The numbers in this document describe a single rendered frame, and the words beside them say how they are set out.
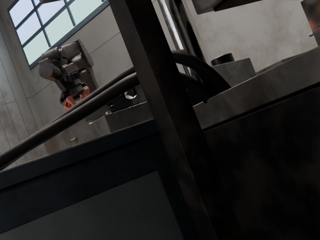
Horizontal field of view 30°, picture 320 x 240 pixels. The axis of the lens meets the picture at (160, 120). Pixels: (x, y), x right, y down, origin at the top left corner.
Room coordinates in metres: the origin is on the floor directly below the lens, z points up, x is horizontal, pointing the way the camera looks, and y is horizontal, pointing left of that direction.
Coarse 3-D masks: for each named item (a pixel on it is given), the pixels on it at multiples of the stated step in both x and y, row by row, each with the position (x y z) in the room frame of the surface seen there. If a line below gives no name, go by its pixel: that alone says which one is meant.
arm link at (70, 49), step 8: (80, 40) 2.36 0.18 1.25; (56, 48) 2.12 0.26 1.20; (64, 48) 2.22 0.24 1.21; (72, 48) 2.30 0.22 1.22; (80, 48) 2.34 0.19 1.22; (48, 56) 2.12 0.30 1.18; (56, 56) 2.12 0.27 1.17; (72, 56) 2.29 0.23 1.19; (88, 56) 2.37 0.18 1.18; (88, 64) 2.36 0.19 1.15
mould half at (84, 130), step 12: (144, 96) 1.81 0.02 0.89; (108, 108) 1.74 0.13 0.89; (132, 108) 1.64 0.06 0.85; (144, 108) 1.66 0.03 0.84; (84, 120) 1.70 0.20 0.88; (96, 120) 1.64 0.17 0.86; (108, 120) 1.59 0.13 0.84; (120, 120) 1.61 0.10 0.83; (132, 120) 1.63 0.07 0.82; (144, 120) 1.65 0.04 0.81; (72, 132) 1.79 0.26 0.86; (84, 132) 1.73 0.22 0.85; (96, 132) 1.66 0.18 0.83; (108, 132) 1.60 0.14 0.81; (48, 144) 1.99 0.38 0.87; (60, 144) 1.90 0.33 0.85; (72, 144) 1.82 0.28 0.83
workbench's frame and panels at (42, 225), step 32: (64, 160) 1.37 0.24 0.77; (96, 160) 1.43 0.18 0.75; (128, 160) 1.48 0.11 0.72; (160, 160) 1.52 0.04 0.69; (0, 192) 1.30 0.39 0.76; (32, 192) 1.34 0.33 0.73; (64, 192) 1.38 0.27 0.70; (96, 192) 1.42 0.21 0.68; (128, 192) 1.46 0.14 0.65; (160, 192) 1.51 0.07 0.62; (0, 224) 1.29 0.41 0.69; (32, 224) 1.33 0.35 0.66; (64, 224) 1.37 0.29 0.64; (96, 224) 1.40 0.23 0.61; (128, 224) 1.45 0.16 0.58; (160, 224) 1.49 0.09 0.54; (192, 224) 1.53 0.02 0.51
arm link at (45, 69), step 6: (60, 54) 2.12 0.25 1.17; (66, 54) 2.15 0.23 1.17; (42, 60) 2.05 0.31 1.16; (48, 60) 2.05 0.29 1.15; (54, 60) 2.09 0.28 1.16; (60, 60) 2.12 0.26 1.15; (66, 60) 2.14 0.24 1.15; (42, 66) 2.05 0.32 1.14; (48, 66) 2.04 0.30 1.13; (54, 66) 2.06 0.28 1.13; (42, 72) 2.05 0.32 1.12; (48, 72) 2.04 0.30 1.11; (54, 72) 2.05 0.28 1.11; (60, 72) 2.09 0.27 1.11; (48, 78) 2.04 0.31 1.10; (54, 78) 2.07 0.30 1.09
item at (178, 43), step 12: (168, 0) 1.41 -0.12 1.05; (180, 0) 1.42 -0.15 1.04; (168, 12) 1.41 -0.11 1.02; (180, 12) 1.41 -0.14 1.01; (168, 24) 1.42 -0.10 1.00; (180, 24) 1.41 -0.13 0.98; (180, 36) 1.41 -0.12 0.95; (192, 36) 1.41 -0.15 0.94; (180, 48) 1.42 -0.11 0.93; (192, 48) 1.41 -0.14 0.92; (204, 60) 1.42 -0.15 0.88; (192, 72) 1.41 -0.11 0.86; (204, 84) 1.39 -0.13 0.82; (192, 96) 1.41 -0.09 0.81
